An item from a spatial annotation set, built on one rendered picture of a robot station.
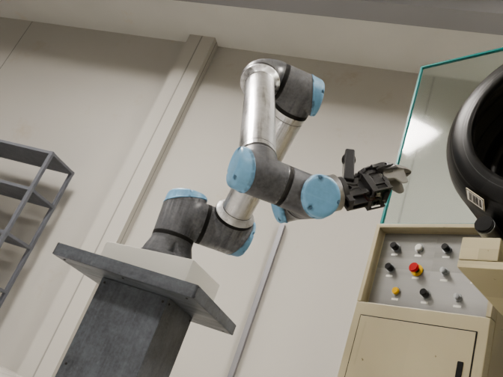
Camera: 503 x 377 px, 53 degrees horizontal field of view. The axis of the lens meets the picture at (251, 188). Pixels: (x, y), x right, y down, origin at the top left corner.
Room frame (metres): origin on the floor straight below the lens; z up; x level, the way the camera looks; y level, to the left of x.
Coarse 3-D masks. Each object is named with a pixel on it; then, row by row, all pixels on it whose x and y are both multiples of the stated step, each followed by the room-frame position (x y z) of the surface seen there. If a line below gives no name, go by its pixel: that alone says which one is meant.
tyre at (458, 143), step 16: (496, 80) 1.04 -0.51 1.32; (480, 96) 1.07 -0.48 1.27; (496, 96) 1.15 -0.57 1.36; (464, 112) 1.10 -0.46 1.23; (480, 112) 1.09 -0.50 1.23; (496, 112) 1.20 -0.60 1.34; (464, 128) 1.09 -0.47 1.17; (480, 128) 1.21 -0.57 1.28; (496, 128) 1.24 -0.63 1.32; (448, 144) 1.15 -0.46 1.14; (464, 144) 1.09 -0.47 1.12; (480, 144) 1.25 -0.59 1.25; (496, 144) 1.27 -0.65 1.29; (448, 160) 1.15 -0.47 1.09; (464, 160) 1.08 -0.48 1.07; (480, 160) 1.05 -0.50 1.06; (496, 160) 1.28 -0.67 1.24; (464, 176) 1.08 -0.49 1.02; (480, 176) 1.05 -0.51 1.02; (496, 176) 1.01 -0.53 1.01; (464, 192) 1.10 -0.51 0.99; (480, 192) 1.05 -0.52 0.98; (496, 192) 1.01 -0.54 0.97; (496, 208) 1.03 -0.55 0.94
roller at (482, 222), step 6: (486, 216) 1.05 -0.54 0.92; (480, 222) 1.06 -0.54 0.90; (486, 222) 1.05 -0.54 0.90; (492, 222) 1.04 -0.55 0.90; (480, 228) 1.06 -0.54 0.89; (486, 228) 1.04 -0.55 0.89; (492, 228) 1.04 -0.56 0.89; (498, 228) 1.05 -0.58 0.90; (480, 234) 1.07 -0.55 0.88; (486, 234) 1.06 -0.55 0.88; (492, 234) 1.05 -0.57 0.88; (498, 234) 1.06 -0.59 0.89
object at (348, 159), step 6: (348, 150) 1.13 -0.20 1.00; (354, 150) 1.13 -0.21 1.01; (342, 156) 1.14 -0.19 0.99; (348, 156) 1.12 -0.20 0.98; (354, 156) 1.12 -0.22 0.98; (342, 162) 1.15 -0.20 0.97; (348, 162) 1.11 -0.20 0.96; (354, 162) 1.11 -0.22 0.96; (342, 168) 1.16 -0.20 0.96; (348, 168) 1.10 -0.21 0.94; (342, 174) 1.14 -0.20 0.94; (348, 174) 1.10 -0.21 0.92; (348, 180) 1.10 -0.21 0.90
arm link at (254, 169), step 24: (264, 72) 1.19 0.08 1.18; (264, 96) 1.10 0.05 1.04; (264, 120) 1.02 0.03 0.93; (240, 144) 1.00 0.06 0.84; (264, 144) 0.96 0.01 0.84; (240, 168) 0.92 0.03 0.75; (264, 168) 0.92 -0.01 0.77; (288, 168) 0.93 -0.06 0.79; (240, 192) 0.97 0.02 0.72; (264, 192) 0.95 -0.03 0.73; (288, 192) 0.94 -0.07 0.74
